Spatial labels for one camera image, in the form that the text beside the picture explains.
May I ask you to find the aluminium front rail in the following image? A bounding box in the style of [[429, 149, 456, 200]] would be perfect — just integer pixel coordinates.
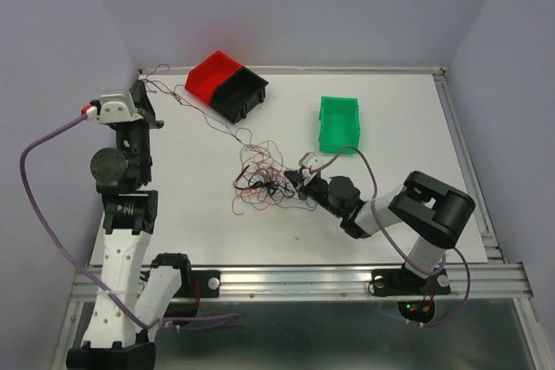
[[69, 262, 532, 302]]

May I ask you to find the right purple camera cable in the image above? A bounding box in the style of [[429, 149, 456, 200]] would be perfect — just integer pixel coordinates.
[[311, 144, 472, 330]]

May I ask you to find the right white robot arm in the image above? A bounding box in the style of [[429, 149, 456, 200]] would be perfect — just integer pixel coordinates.
[[284, 169, 475, 292]]

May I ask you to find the thin black wire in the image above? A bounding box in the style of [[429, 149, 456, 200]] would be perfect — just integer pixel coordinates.
[[140, 62, 257, 150]]

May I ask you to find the green plastic bin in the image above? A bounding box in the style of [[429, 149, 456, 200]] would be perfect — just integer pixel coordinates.
[[318, 96, 361, 153]]

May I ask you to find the red plastic bin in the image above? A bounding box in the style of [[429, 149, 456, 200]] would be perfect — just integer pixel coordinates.
[[185, 50, 242, 106]]

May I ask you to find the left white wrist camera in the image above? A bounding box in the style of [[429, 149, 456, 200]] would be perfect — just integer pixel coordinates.
[[97, 90, 143, 125]]

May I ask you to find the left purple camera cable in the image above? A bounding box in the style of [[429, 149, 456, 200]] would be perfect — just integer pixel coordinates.
[[19, 105, 240, 331]]

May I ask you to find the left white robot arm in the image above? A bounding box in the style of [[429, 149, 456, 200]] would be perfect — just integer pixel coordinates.
[[66, 80, 193, 369]]

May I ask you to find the purple camera cable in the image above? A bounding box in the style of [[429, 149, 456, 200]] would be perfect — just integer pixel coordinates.
[[311, 144, 472, 330], [19, 105, 240, 331]]

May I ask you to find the black plastic bin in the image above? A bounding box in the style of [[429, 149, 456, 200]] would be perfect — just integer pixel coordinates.
[[210, 67, 269, 124]]

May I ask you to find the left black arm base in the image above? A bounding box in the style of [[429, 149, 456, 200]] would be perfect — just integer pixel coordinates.
[[148, 253, 221, 299]]

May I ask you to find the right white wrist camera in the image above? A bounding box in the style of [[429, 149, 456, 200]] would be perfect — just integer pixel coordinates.
[[298, 152, 323, 179]]

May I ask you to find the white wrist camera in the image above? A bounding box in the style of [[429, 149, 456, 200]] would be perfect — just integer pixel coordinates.
[[97, 90, 143, 125], [298, 152, 323, 179]]

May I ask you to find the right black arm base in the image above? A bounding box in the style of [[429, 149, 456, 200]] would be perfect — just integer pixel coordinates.
[[368, 268, 451, 297]]

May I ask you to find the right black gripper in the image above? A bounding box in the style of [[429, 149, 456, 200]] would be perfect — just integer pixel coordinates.
[[284, 167, 343, 217]]

